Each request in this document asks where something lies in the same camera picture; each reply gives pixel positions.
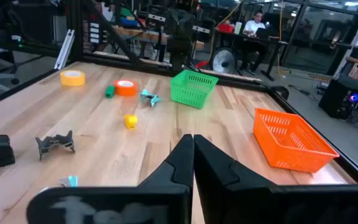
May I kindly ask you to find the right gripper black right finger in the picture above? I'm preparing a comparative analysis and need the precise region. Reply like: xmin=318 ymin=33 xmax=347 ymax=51
xmin=194 ymin=134 xmax=358 ymax=224

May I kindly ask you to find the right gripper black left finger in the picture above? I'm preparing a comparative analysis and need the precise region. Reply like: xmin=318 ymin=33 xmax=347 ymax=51
xmin=26 ymin=134 xmax=195 ymax=224

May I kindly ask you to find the small yellow stapler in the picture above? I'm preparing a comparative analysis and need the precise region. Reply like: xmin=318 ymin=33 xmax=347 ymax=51
xmin=124 ymin=114 xmax=139 ymax=131

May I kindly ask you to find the teal staple remover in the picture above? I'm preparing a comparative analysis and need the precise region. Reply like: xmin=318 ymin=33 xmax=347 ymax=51
xmin=139 ymin=89 xmax=161 ymax=108

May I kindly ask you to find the orange tape roll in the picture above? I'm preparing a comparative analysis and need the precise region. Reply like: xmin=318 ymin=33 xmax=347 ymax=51
xmin=114 ymin=79 xmax=138 ymax=97

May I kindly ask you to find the green cylinder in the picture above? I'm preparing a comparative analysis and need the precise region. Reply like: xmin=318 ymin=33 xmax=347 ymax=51
xmin=104 ymin=85 xmax=116 ymax=100

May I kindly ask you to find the black staple remover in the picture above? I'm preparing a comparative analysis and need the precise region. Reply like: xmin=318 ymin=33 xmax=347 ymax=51
xmin=35 ymin=130 xmax=76 ymax=161

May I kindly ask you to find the yellow tape roll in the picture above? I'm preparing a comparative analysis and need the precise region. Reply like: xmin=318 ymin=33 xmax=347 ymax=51
xmin=59 ymin=70 xmax=86 ymax=87

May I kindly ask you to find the orange plastic basket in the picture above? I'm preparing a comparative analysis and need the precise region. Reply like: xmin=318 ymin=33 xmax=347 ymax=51
xmin=252 ymin=108 xmax=341 ymax=174

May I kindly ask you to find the green plastic basket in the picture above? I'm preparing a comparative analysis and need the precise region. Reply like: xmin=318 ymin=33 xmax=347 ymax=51
xmin=170 ymin=69 xmax=219 ymax=110

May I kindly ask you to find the round silver reflector dish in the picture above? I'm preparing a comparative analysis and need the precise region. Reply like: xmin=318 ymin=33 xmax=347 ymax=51
xmin=211 ymin=47 xmax=238 ymax=76

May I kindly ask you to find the black computer tower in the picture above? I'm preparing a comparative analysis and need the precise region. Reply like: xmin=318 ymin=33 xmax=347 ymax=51
xmin=318 ymin=78 xmax=358 ymax=120

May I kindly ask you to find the black desk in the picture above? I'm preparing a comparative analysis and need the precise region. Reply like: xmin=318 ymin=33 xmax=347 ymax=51
xmin=213 ymin=30 xmax=289 ymax=82

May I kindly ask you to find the wooden workbench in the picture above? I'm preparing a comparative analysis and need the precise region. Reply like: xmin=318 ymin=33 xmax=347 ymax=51
xmin=112 ymin=26 xmax=205 ymax=51

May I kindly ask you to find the black laptop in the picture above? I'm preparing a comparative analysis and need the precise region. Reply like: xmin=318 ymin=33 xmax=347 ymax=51
xmin=255 ymin=27 xmax=272 ymax=40

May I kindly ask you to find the red box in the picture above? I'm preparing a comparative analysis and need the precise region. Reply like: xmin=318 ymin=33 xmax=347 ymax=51
xmin=218 ymin=23 xmax=236 ymax=34

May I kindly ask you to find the person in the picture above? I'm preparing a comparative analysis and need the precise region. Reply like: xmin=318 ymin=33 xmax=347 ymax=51
xmin=240 ymin=11 xmax=267 ymax=76

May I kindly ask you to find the silver aluminium extrusion bar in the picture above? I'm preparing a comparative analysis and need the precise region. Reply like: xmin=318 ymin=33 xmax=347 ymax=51
xmin=53 ymin=29 xmax=76 ymax=71

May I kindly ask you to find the black floor cable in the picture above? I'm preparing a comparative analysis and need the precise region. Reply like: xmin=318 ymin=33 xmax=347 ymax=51
xmin=287 ymin=83 xmax=323 ymax=98

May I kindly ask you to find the yellow hanging cable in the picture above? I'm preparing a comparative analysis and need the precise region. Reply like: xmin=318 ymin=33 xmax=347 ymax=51
xmin=276 ymin=0 xmax=288 ymax=79

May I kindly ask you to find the black aluminium table frame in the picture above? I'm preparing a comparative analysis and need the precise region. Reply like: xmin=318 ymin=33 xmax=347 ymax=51
xmin=0 ymin=0 xmax=358 ymax=185

